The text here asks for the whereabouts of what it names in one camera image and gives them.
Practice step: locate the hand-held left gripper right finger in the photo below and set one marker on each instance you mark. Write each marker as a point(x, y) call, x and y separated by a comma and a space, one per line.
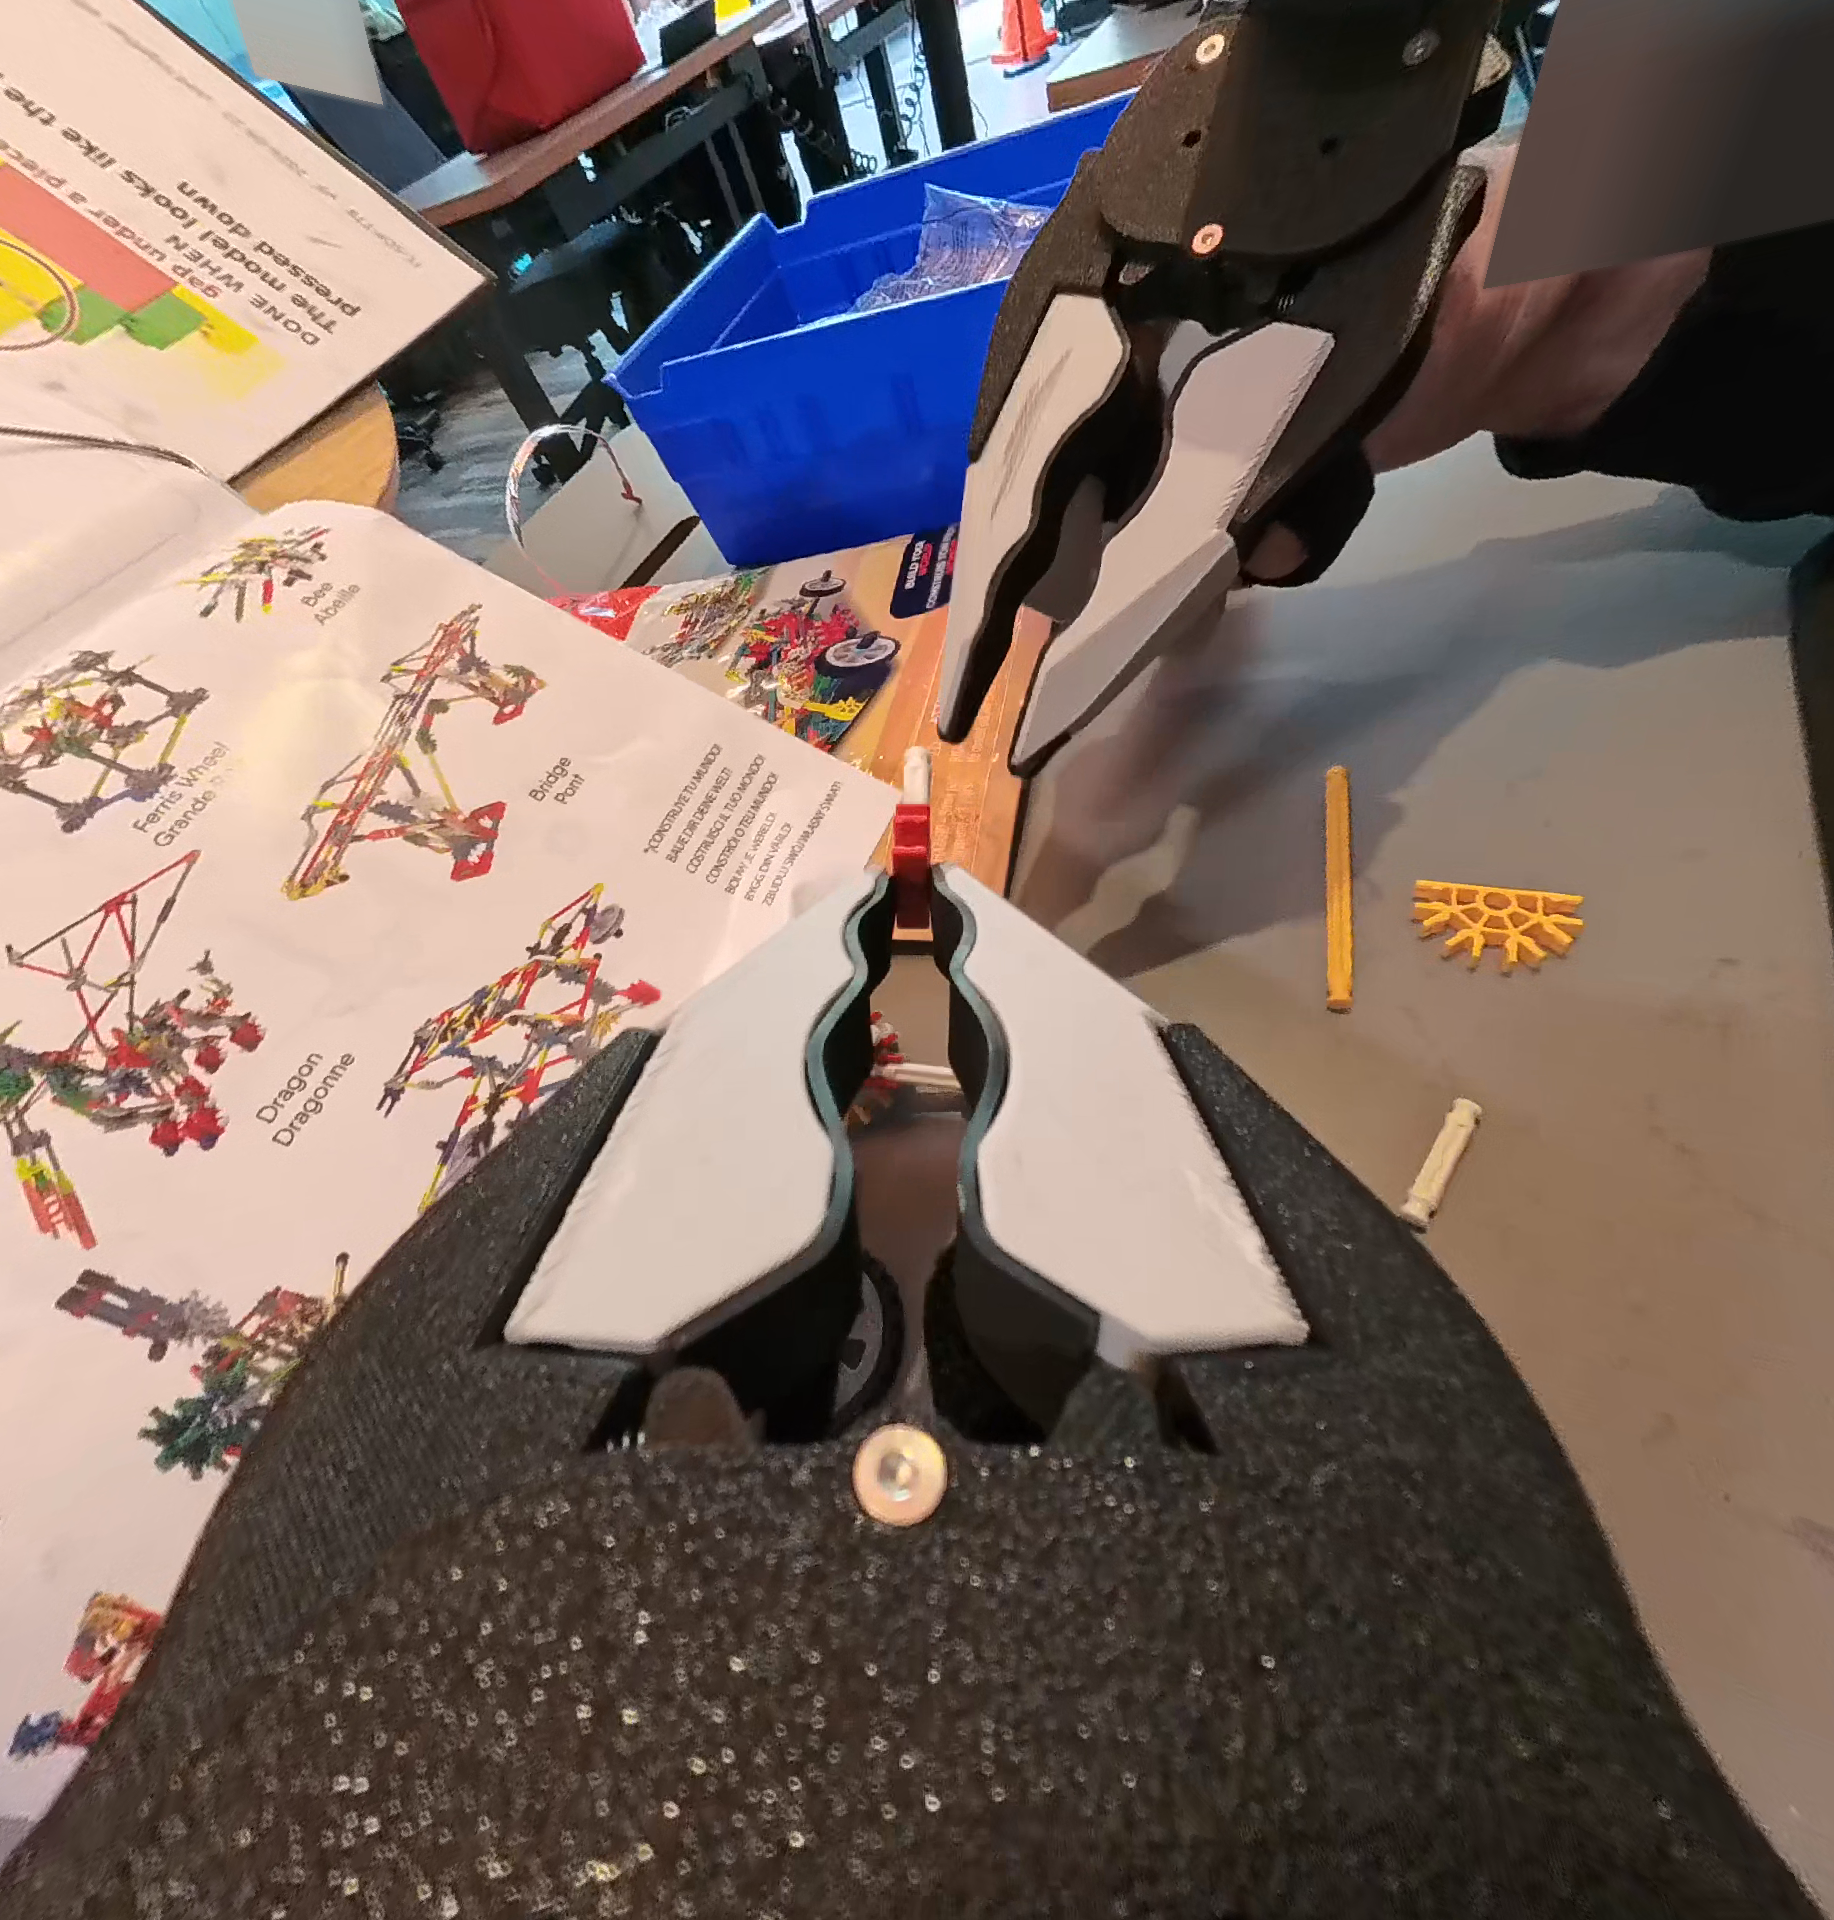
point(1143, 1185)

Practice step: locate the short white plastic rod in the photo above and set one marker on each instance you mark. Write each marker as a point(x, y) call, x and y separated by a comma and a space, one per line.
point(1441, 1163)

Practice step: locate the red plastic fan connector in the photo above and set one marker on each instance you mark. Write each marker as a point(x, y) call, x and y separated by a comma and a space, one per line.
point(913, 871)

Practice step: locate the person's right forearm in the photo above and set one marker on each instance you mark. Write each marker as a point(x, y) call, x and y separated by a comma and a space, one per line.
point(1757, 406)

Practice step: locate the model overview paper sheet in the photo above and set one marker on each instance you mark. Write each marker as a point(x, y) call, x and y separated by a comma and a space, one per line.
point(407, 976)

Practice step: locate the red fabric bag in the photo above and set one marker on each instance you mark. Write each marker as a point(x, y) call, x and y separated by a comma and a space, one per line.
point(512, 61)

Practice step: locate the dark office desk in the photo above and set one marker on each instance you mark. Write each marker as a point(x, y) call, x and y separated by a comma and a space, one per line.
point(602, 178)

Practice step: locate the printed instruction card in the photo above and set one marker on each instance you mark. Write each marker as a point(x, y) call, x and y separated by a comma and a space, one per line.
point(182, 196)

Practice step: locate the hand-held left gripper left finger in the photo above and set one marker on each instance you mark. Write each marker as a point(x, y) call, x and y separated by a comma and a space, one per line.
point(678, 1185)

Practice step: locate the orange traffic cone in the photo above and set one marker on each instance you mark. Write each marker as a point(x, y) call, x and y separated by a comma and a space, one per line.
point(1022, 30)

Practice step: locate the orange toy set box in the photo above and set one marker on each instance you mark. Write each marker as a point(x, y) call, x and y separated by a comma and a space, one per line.
point(976, 676)

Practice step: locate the clear bag of plastic pieces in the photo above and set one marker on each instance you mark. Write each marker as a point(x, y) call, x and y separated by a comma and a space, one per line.
point(707, 631)

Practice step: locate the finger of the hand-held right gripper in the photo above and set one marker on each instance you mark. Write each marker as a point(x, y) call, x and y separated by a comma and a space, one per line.
point(1231, 435)
point(1022, 450)

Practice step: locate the round wooden board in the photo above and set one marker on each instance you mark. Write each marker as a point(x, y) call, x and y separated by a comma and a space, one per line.
point(333, 450)

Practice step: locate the person's right hand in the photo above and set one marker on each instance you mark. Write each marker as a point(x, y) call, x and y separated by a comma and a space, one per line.
point(1548, 360)

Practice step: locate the long yellow plastic rod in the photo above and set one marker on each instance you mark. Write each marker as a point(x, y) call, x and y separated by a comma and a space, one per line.
point(1338, 886)

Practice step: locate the grey toy wheel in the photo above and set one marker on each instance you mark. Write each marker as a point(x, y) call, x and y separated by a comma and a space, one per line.
point(868, 1352)

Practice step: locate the yellow plastic fan connector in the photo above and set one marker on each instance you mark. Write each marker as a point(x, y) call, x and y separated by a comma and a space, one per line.
point(1503, 923)

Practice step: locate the blue plastic bin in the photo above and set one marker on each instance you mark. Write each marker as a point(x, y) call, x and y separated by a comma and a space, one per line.
point(798, 391)

